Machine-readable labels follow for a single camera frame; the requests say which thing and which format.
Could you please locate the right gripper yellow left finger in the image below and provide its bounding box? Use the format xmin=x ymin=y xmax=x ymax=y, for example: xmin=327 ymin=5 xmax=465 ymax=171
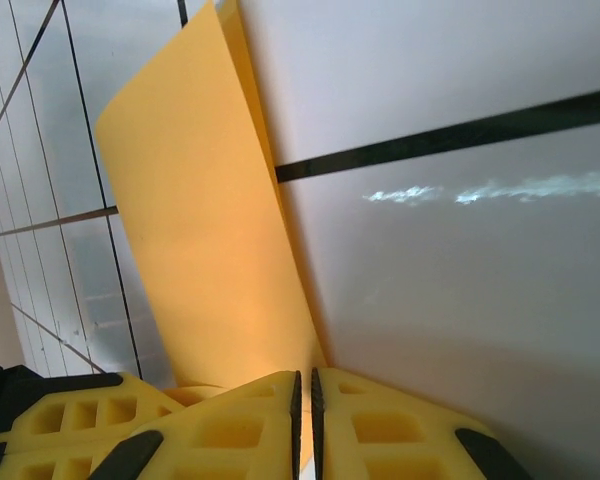
xmin=87 ymin=369 xmax=304 ymax=480

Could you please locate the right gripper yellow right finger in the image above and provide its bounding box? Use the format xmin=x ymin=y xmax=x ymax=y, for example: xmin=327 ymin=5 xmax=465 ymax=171
xmin=309 ymin=367 xmax=537 ymax=480

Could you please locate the orange square paper sheet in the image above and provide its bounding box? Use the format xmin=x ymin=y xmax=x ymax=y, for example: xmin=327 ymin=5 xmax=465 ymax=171
xmin=93 ymin=0 xmax=331 ymax=474

